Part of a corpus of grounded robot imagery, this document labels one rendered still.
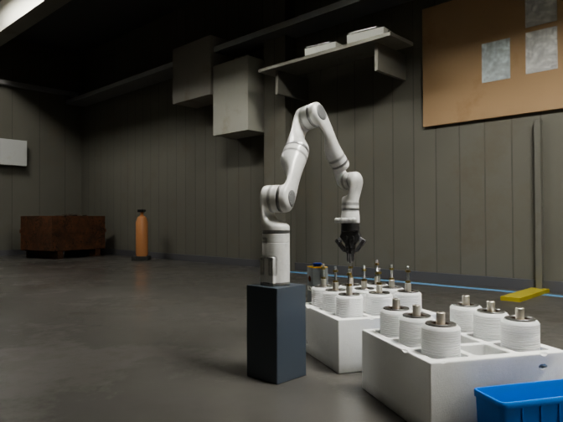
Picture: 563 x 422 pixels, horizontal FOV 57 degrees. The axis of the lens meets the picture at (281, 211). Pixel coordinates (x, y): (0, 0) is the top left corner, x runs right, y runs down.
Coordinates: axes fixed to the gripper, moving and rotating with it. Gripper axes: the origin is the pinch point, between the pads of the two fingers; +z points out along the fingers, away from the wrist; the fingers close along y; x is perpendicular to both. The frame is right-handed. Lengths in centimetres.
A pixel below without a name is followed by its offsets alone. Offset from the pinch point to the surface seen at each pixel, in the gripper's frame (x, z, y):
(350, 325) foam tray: 33.1, 20.0, -10.3
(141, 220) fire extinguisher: -324, -15, 378
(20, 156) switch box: -336, -110, 614
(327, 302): 21.1, 14.9, 2.1
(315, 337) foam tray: 21.0, 28.0, 7.1
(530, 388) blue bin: 62, 25, -64
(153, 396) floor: 79, 36, 35
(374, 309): 22.0, 16.0, -15.7
